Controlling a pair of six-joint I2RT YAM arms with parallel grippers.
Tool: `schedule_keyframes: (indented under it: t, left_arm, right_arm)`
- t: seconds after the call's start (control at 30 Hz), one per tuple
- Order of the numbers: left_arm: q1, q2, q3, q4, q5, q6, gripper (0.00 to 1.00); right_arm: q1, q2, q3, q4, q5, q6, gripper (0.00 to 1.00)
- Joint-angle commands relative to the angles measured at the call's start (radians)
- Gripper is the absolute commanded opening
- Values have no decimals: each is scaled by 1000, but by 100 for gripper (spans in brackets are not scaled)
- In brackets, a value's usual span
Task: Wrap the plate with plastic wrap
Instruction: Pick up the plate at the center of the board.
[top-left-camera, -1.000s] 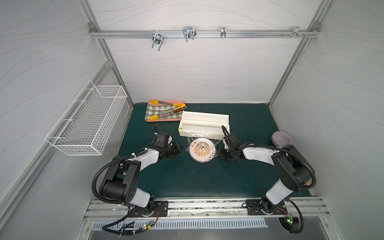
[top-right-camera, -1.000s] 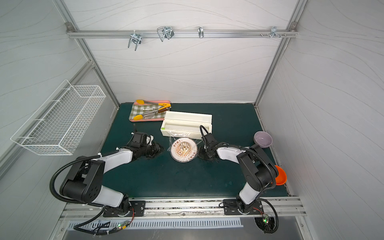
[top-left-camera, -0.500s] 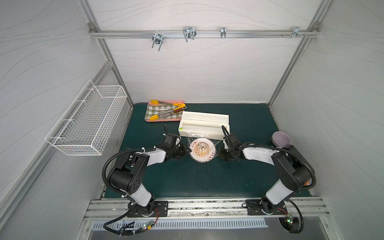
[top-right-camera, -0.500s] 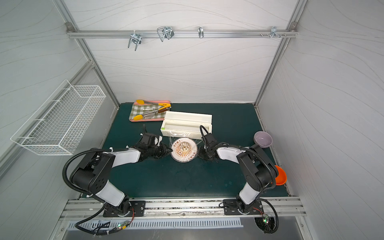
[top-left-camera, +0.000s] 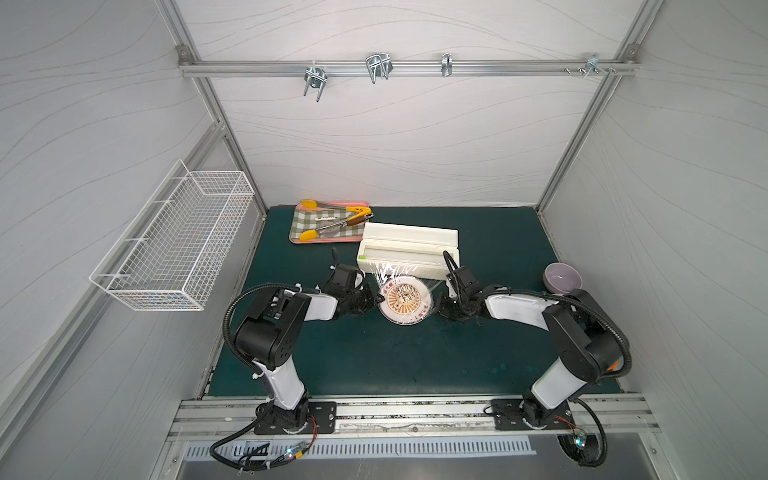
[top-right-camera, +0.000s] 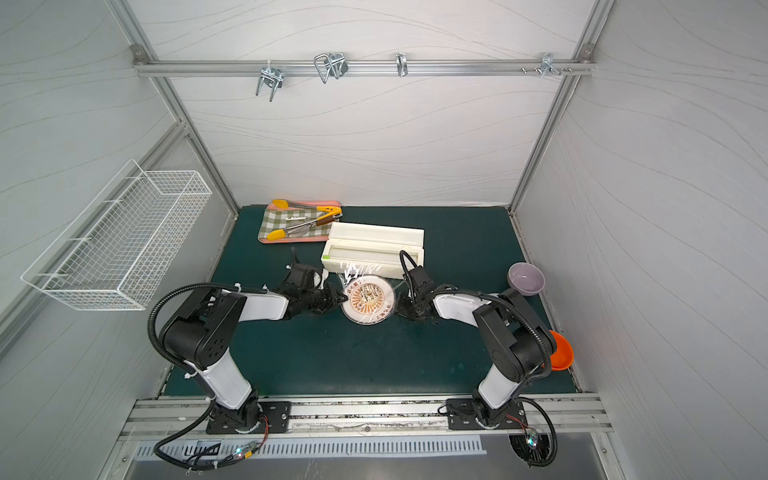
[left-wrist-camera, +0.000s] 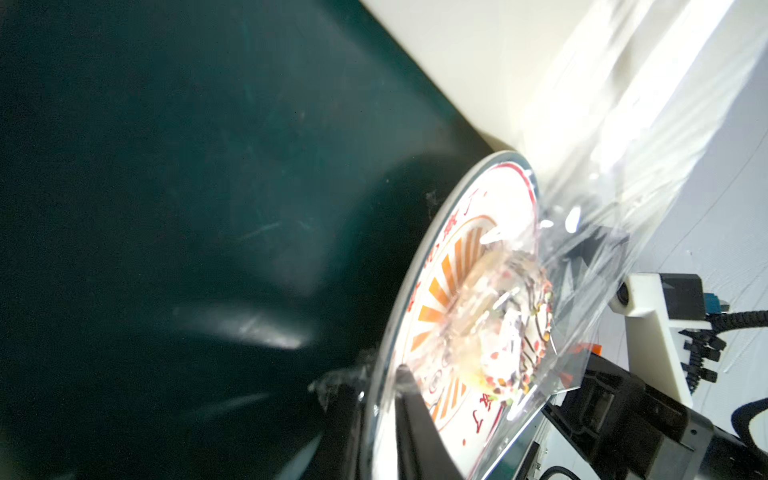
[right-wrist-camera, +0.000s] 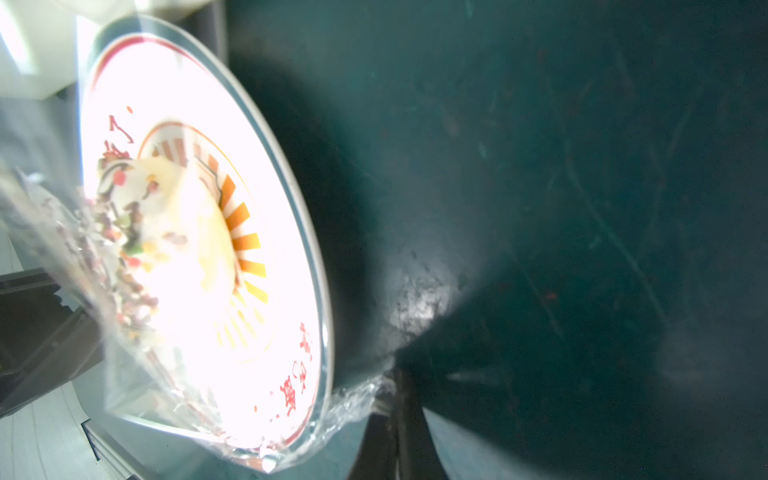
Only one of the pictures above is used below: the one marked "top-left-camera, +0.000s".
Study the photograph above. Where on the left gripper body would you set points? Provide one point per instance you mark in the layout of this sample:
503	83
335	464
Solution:
365	298

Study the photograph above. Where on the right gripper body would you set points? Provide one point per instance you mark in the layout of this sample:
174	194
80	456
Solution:
452	303

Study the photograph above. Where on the round patterned plate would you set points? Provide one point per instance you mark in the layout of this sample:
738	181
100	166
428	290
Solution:
407	300

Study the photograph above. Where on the clear plastic wrap sheet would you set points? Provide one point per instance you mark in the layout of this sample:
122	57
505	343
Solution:
431	274

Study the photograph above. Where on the white plastic wrap dispenser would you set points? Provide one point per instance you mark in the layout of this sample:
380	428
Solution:
408	250

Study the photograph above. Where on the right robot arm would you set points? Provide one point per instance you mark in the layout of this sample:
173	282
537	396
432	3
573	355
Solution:
589	345

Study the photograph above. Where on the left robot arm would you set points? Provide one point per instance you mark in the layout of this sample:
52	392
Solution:
262	325

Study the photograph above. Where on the green checkered cloth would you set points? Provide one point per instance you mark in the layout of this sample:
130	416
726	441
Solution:
327	223

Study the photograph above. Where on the yellow tongs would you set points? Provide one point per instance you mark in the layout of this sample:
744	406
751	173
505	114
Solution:
336	217

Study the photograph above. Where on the pink tray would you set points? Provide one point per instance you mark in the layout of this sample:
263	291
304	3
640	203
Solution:
329	222

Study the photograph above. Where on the purple bowl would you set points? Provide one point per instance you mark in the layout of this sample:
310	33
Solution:
561	278

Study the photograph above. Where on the metal hook clamp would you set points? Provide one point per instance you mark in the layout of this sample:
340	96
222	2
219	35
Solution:
379	65
315	79
591	67
446	65

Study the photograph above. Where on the white wire basket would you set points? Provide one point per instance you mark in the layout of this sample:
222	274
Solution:
169	256

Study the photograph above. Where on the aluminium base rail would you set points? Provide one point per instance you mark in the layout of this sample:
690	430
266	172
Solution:
419	416

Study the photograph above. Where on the aluminium top rail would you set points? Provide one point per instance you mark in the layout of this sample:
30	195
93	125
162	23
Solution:
401	68

